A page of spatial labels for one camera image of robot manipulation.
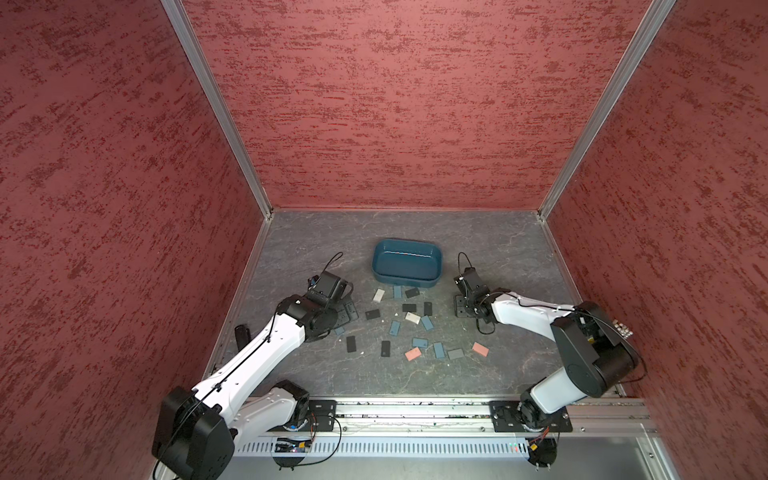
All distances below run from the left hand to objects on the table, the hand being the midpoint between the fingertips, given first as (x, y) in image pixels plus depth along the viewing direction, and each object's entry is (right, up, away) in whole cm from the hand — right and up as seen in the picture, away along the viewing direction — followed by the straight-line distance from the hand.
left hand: (338, 323), depth 81 cm
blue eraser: (+26, -2, +9) cm, 27 cm away
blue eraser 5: (+29, -9, +4) cm, 31 cm away
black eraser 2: (+9, 0, +12) cm, 14 cm away
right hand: (+39, +1, +13) cm, 41 cm away
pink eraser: (+21, -10, +4) cm, 24 cm away
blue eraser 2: (+16, -4, +8) cm, 18 cm away
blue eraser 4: (+23, -7, +5) cm, 25 cm away
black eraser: (+22, +5, +16) cm, 28 cm away
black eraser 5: (+13, -9, +5) cm, 16 cm away
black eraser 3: (+27, +1, +12) cm, 29 cm away
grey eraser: (+33, -10, +5) cm, 35 cm away
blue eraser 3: (-1, -4, +7) cm, 8 cm away
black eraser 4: (+3, -8, +6) cm, 11 cm away
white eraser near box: (+10, +5, +16) cm, 20 cm away
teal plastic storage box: (+20, +15, +23) cm, 35 cm away
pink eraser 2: (+41, -9, +4) cm, 42 cm away
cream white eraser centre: (+22, -1, +11) cm, 24 cm away
